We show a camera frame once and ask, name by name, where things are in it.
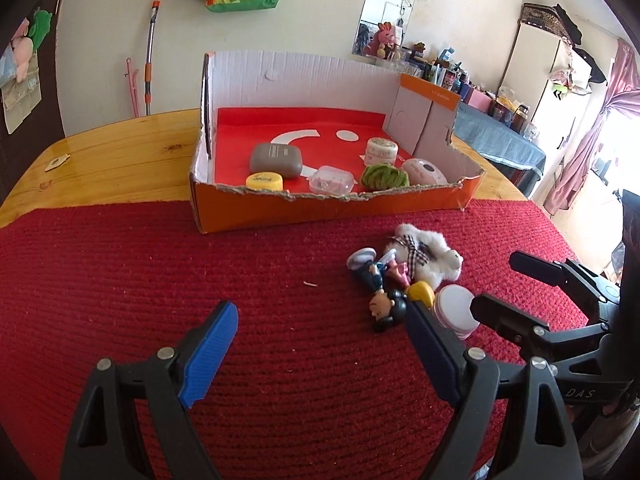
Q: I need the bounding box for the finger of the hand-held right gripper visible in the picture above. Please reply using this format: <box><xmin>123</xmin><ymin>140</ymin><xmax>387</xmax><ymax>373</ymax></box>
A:
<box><xmin>509</xmin><ymin>251</ymin><xmax>621</xmax><ymax>318</ymax></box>
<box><xmin>470</xmin><ymin>292</ymin><xmax>613</xmax><ymax>363</ymax></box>

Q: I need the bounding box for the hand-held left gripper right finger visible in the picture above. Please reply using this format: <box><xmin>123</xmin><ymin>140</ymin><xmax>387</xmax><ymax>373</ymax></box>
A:
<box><xmin>405</xmin><ymin>301</ymin><xmax>586</xmax><ymax>480</ymax></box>

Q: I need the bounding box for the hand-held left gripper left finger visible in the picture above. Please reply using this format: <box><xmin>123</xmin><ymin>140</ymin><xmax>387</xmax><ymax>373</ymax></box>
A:
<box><xmin>60</xmin><ymin>301</ymin><xmax>239</xmax><ymax>480</ymax></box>

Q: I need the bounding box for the white round jar lid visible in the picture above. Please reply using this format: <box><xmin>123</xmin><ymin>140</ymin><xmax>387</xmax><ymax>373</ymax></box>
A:
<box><xmin>434</xmin><ymin>285</ymin><xmax>481</xmax><ymax>340</ymax></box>

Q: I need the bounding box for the yellow figurine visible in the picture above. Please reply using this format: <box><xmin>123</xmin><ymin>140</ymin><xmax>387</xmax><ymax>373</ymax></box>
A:
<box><xmin>406</xmin><ymin>281</ymin><xmax>436</xmax><ymax>308</ymax></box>

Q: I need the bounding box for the black-haired figurine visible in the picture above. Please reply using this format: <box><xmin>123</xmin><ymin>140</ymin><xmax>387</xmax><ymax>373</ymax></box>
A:
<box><xmin>369</xmin><ymin>288</ymin><xmax>411</xmax><ymax>333</ymax></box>

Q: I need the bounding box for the white plush bear plaid bow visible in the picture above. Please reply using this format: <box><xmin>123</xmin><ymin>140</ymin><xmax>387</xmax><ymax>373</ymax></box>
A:
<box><xmin>392</xmin><ymin>223</ymin><xmax>463</xmax><ymax>283</ymax></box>

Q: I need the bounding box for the pink figurine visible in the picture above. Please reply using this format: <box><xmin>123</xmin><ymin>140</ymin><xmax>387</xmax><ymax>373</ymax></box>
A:
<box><xmin>385</xmin><ymin>259</ymin><xmax>411</xmax><ymax>286</ymax></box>

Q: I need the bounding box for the dark blue figurine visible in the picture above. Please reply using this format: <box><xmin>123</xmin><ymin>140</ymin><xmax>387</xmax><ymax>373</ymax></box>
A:
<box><xmin>346</xmin><ymin>247</ymin><xmax>391</xmax><ymax>293</ymax></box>

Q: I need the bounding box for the pale pink round device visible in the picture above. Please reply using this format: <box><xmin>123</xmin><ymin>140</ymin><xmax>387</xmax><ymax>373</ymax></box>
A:
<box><xmin>401</xmin><ymin>158</ymin><xmax>447</xmax><ymax>188</ymax></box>

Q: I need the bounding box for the green knitted scrunchie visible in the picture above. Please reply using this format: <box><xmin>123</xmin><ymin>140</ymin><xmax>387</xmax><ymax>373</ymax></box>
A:
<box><xmin>360</xmin><ymin>162</ymin><xmax>410</xmax><ymax>192</ymax></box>

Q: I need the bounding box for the orange cardboard box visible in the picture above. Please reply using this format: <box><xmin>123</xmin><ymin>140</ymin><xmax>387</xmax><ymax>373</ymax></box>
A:
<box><xmin>189</xmin><ymin>50</ymin><xmax>486</xmax><ymax>234</ymax></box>

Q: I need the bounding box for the yellow round lid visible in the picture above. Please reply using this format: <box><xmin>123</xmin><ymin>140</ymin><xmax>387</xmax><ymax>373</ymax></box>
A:
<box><xmin>245</xmin><ymin>172</ymin><xmax>284</xmax><ymax>192</ymax></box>

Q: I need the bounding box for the cream round jar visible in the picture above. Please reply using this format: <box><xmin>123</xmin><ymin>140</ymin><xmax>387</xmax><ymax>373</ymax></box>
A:
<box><xmin>364</xmin><ymin>138</ymin><xmax>399</xmax><ymax>166</ymax></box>

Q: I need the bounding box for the clear plastic case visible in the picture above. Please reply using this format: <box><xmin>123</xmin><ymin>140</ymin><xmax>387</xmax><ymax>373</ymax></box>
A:
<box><xmin>307</xmin><ymin>165</ymin><xmax>355</xmax><ymax>194</ymax></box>

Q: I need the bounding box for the grey earbud case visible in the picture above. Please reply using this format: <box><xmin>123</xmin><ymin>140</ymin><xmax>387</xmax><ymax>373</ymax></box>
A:
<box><xmin>249</xmin><ymin>143</ymin><xmax>304</xmax><ymax>179</ymax></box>

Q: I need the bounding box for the red knitted mat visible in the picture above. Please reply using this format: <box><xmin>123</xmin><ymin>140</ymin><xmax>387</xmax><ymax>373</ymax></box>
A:
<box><xmin>0</xmin><ymin>199</ymin><xmax>591</xmax><ymax>480</ymax></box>

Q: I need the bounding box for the pink curtain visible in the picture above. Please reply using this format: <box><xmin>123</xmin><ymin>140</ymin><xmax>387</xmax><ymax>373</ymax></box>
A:
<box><xmin>544</xmin><ymin>40</ymin><xmax>640</xmax><ymax>216</ymax></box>

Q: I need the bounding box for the blue denim table cloth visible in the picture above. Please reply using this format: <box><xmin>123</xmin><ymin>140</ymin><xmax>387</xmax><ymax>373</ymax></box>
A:
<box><xmin>452</xmin><ymin>102</ymin><xmax>547</xmax><ymax>193</ymax></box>

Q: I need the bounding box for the row of toiletry bottles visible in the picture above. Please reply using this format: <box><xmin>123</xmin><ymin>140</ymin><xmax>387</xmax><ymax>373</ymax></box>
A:
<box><xmin>380</xmin><ymin>42</ymin><xmax>541</xmax><ymax>138</ymax></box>

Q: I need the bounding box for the white wardrobe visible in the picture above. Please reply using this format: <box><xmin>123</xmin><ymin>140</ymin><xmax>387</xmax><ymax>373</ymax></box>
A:
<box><xmin>500</xmin><ymin>22</ymin><xmax>608</xmax><ymax>201</ymax></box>

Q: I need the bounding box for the black hanging garment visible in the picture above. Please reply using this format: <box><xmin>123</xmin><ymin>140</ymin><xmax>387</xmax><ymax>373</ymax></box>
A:
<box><xmin>570</xmin><ymin>45</ymin><xmax>608</xmax><ymax>85</ymax></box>

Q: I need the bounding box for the leopard print suitcase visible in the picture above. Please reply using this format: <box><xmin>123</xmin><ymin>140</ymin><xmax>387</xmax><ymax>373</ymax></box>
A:
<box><xmin>517</xmin><ymin>2</ymin><xmax>583</xmax><ymax>43</ymax></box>

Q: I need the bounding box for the dark brown door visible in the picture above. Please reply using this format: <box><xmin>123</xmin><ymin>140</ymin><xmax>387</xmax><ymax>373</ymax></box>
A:
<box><xmin>0</xmin><ymin>0</ymin><xmax>66</xmax><ymax>201</ymax></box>

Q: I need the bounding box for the pink rabbit plush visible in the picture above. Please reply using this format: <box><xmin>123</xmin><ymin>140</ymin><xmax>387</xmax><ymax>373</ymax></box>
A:
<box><xmin>367</xmin><ymin>21</ymin><xmax>403</xmax><ymax>58</ymax></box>

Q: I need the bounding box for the pink plastic hanger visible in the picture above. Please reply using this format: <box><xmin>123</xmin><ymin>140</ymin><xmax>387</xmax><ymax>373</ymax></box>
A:
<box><xmin>125</xmin><ymin>57</ymin><xmax>141</xmax><ymax>120</ymax></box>

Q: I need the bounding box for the mop with orange grip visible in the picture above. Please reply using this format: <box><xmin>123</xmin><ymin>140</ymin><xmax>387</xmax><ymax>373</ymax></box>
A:
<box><xmin>144</xmin><ymin>0</ymin><xmax>161</xmax><ymax>117</ymax></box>

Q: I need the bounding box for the clear plastic bag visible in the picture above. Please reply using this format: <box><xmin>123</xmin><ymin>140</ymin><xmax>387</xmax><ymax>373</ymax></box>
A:
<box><xmin>0</xmin><ymin>45</ymin><xmax>16</xmax><ymax>91</ymax></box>

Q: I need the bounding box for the pink pig plush toy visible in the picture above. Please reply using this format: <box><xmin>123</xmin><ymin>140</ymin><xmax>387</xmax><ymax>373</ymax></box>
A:
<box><xmin>10</xmin><ymin>17</ymin><xmax>36</xmax><ymax>83</ymax></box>

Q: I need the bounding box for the green plush toy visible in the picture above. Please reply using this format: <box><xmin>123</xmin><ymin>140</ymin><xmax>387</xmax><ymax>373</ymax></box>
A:
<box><xmin>30</xmin><ymin>8</ymin><xmax>53</xmax><ymax>53</ymax></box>

